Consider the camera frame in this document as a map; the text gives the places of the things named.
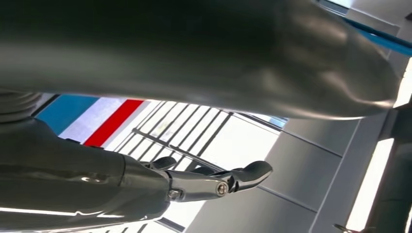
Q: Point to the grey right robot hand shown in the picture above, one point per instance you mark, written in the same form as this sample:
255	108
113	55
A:
193	48

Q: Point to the red barrier belt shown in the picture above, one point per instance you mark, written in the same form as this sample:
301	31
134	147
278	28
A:
112	123

